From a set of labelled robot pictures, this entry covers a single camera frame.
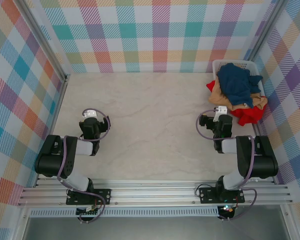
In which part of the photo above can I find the navy blue t-shirt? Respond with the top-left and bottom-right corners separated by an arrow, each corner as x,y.
216,62 -> 264,109

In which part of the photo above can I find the red t-shirt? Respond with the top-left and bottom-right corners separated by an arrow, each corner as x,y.
206,80 -> 267,127

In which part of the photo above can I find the tan t-shirt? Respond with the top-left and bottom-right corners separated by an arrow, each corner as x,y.
207,79 -> 269,112

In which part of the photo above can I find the white plastic basket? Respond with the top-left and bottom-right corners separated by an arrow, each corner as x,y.
212,59 -> 267,126

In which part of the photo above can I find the grey metal sheet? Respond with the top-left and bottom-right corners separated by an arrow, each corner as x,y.
22,216 -> 291,240

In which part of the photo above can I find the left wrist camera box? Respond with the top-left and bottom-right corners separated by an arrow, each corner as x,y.
82,109 -> 98,120

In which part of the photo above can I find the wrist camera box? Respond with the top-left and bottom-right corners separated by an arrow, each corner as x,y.
213,106 -> 228,123
82,109 -> 98,120

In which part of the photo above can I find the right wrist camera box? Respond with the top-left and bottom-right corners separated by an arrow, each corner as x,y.
213,106 -> 228,123

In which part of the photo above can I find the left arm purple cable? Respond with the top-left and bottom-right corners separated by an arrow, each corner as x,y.
56,108 -> 112,224

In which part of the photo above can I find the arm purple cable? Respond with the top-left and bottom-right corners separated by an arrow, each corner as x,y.
56,108 -> 112,224
195,108 -> 258,222

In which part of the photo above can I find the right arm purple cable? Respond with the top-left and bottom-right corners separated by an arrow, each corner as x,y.
195,108 -> 258,222

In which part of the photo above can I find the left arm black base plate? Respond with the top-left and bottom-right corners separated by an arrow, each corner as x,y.
66,188 -> 112,206

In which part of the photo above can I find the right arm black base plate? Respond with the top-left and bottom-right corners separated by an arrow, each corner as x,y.
198,187 -> 246,205

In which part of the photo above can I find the aluminium mounting rail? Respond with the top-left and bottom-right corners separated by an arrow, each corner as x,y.
17,177 -> 293,208

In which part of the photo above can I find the white slotted cable duct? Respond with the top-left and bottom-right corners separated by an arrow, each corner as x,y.
29,208 -> 220,218

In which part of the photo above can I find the aluminium corner post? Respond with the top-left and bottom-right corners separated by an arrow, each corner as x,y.
243,0 -> 288,62
14,0 -> 72,83

